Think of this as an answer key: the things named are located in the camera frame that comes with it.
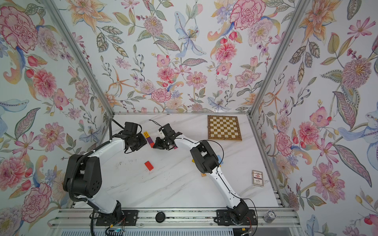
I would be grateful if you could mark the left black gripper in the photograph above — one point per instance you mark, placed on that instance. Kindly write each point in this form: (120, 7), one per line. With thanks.
(143, 142)

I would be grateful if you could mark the clear tape roll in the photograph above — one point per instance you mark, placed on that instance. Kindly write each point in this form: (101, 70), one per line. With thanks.
(269, 216)

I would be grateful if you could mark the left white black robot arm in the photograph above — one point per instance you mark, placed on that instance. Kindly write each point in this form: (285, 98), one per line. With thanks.
(83, 179)

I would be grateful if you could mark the black round knob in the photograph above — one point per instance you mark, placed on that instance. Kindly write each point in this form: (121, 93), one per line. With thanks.
(160, 217)

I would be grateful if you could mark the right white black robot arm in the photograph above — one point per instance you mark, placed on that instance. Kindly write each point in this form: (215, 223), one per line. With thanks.
(207, 162)

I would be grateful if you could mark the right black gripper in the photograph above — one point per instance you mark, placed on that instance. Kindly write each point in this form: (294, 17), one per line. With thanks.
(158, 143)

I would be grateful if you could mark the wooden chessboard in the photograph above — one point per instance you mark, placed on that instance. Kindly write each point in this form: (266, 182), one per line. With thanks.
(224, 128)

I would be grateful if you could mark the yellow striped block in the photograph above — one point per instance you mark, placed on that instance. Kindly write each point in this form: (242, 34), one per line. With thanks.
(146, 135)

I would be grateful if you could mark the playing card box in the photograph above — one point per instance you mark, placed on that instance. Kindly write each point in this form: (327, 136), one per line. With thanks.
(257, 178)

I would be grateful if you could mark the aluminium mounting rail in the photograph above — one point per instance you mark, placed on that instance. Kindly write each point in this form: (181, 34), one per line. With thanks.
(175, 218)

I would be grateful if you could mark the red rectangular block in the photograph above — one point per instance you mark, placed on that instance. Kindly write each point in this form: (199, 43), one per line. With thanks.
(149, 166)

